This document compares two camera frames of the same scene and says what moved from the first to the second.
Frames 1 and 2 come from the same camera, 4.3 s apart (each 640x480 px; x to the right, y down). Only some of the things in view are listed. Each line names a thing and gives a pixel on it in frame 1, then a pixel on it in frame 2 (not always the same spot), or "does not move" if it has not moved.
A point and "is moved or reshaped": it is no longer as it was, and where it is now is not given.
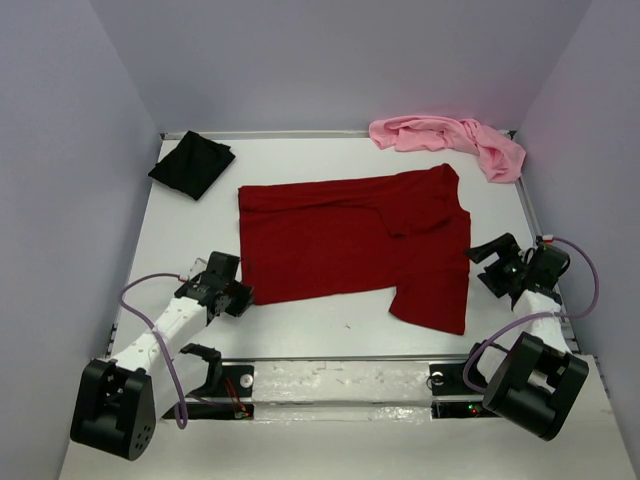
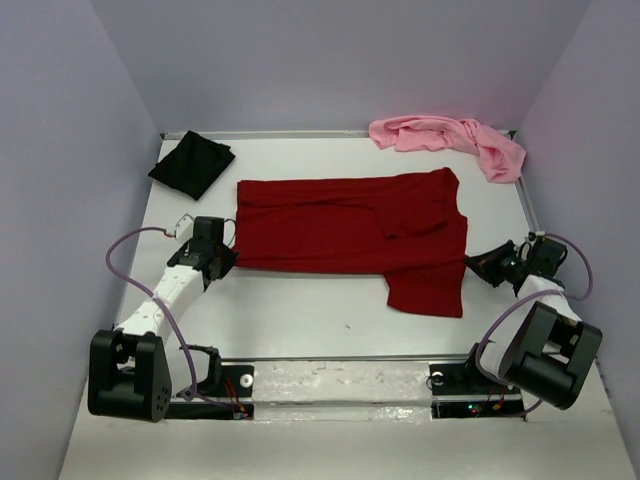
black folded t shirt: [193, 165] does not move
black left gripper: [243, 300] to [228, 260]
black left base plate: [237, 381] does not move
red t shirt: [404, 233] is moved or reshaped
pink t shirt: [502, 160] does not move
